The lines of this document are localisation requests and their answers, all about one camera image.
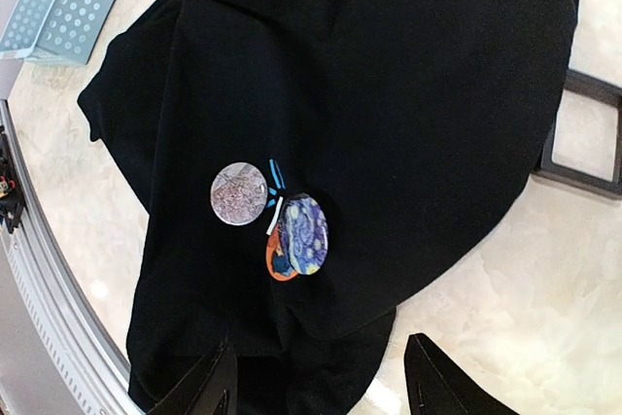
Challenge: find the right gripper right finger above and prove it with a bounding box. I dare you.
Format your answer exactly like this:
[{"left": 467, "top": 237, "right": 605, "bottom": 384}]
[{"left": 403, "top": 333, "right": 517, "bottom": 415}]

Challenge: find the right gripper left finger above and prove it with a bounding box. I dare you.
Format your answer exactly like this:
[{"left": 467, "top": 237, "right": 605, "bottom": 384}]
[{"left": 147, "top": 337, "right": 238, "bottom": 415}]

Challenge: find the starry night blue brooch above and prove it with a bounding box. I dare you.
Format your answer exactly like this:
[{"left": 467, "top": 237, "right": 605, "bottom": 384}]
[{"left": 279, "top": 193, "right": 328, "bottom": 275}]

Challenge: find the black garment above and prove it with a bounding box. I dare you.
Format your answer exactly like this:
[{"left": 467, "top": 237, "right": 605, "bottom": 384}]
[{"left": 78, "top": 0, "right": 579, "bottom": 414}]

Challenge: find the orange portrait brooch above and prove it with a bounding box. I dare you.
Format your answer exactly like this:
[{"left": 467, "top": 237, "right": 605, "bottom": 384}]
[{"left": 265, "top": 225, "right": 298, "bottom": 282}]

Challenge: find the pale pink round brooch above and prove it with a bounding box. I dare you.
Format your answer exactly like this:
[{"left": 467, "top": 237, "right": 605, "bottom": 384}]
[{"left": 210, "top": 162, "right": 268, "bottom": 226}]

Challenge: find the blue plastic basket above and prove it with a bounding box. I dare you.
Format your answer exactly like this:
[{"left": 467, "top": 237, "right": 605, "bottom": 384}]
[{"left": 1, "top": 0, "right": 116, "bottom": 66}]

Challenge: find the aluminium front rail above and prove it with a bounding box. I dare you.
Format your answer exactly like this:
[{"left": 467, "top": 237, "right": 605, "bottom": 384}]
[{"left": 1, "top": 100, "right": 142, "bottom": 414}]

